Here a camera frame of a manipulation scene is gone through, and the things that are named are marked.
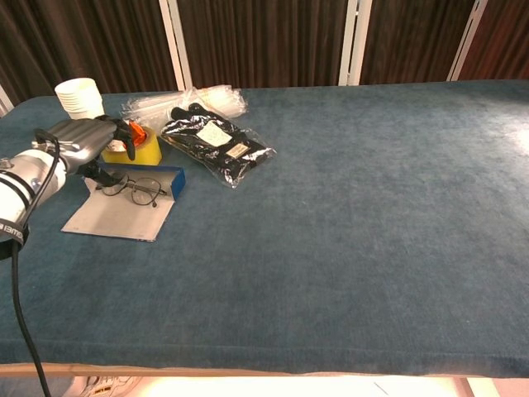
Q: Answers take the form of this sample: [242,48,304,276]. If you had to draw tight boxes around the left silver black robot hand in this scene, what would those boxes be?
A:
[32,114,140,191]

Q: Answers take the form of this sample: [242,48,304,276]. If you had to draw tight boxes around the thin black frame glasses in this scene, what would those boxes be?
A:
[95,175,169,208]

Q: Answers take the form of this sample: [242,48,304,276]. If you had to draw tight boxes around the blue folding glasses case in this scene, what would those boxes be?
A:
[60,161,186,242]

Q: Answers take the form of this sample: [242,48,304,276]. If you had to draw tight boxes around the stack of white paper cups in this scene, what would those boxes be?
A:
[54,77,106,121]

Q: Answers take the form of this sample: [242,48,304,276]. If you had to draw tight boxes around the orange wrapper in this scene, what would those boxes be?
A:
[126,120,146,146]

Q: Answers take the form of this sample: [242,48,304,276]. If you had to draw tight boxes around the yellow tape roll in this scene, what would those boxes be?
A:
[100,123,163,166]

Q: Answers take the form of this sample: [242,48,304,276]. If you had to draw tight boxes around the black gloves in plastic bag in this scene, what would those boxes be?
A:
[160,105,277,189]

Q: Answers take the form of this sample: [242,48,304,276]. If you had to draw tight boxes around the bag of clear straws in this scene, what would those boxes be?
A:
[121,84,248,125]

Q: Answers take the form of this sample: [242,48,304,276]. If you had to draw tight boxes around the dark brown curtain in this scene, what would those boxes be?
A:
[0,0,529,107]

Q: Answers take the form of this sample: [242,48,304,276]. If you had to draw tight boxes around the white yellow sneaker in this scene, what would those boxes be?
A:
[72,375,141,397]

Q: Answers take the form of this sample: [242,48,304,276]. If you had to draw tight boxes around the blue table cloth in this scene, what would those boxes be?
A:
[0,80,529,378]

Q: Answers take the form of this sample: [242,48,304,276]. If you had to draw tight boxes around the white frame post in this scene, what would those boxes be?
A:
[338,0,373,87]
[159,0,193,91]
[446,0,488,82]
[0,84,16,119]

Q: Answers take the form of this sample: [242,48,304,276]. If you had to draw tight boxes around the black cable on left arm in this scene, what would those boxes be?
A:
[10,128,62,397]

